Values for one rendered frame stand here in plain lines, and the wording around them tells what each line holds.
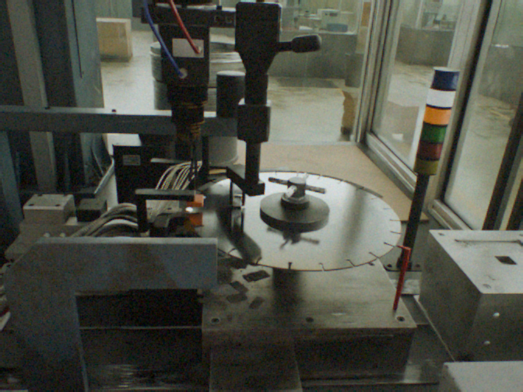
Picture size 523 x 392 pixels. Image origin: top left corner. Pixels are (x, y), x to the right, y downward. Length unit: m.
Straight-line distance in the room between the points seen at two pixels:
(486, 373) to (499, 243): 0.33
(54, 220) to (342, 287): 0.53
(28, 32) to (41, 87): 0.12
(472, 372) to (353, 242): 0.22
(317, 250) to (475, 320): 0.26
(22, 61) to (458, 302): 1.02
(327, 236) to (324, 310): 0.11
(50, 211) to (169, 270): 0.40
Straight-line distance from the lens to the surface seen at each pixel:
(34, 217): 0.91
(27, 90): 1.20
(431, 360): 0.78
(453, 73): 0.85
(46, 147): 1.23
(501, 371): 0.59
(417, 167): 0.89
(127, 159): 1.07
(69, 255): 0.56
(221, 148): 1.38
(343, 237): 0.65
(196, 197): 0.70
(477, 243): 0.84
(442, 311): 0.81
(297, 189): 0.68
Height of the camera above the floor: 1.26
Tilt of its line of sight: 25 degrees down
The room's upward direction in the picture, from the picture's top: 3 degrees clockwise
